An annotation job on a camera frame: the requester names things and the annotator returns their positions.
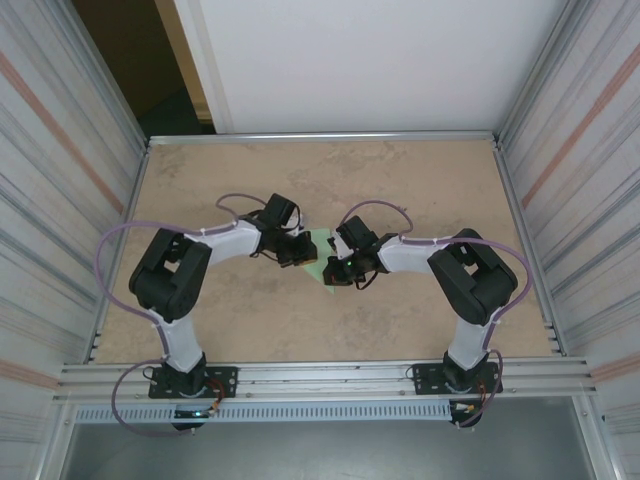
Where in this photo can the green paper sheet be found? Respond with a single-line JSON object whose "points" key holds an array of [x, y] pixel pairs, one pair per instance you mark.
{"points": [[320, 267]]}

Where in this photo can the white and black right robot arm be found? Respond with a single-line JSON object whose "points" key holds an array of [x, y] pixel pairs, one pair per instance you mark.
{"points": [[475, 280]]}

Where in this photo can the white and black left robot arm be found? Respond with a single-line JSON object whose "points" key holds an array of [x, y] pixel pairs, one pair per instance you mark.
{"points": [[165, 275]]}

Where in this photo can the grey metal shelf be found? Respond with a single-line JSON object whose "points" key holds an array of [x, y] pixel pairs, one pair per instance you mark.
{"points": [[320, 450]]}

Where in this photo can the black base connector module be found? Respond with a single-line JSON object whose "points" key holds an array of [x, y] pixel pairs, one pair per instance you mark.
{"points": [[467, 420], [190, 426]]}

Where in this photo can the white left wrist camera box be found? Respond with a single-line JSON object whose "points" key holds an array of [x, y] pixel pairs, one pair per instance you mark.
{"points": [[298, 227]]}

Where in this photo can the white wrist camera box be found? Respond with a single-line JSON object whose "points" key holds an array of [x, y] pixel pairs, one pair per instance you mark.
{"points": [[298, 227], [340, 247]]}

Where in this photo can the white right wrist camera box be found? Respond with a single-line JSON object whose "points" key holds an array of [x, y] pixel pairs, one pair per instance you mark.
{"points": [[340, 247]]}

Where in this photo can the wide aluminium mounting rail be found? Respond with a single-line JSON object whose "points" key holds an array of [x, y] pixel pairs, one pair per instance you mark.
{"points": [[325, 380]]}

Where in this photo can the aluminium frame crossbar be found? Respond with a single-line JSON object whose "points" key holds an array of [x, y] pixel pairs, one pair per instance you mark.
{"points": [[325, 137]]}

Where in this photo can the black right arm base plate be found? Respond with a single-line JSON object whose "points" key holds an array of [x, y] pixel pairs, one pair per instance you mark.
{"points": [[430, 380]]}

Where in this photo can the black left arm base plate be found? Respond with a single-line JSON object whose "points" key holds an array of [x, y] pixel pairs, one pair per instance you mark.
{"points": [[227, 375]]}

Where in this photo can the aluminium table side rail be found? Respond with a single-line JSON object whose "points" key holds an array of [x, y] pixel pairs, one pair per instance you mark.
{"points": [[139, 175], [505, 175]]}

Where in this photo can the beige door frame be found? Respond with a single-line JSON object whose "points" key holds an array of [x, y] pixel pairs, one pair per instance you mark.
{"points": [[182, 50]]}

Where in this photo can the aluminium frame post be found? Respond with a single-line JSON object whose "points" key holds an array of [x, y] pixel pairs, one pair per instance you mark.
{"points": [[536, 75], [55, 445], [106, 75], [590, 440]]}

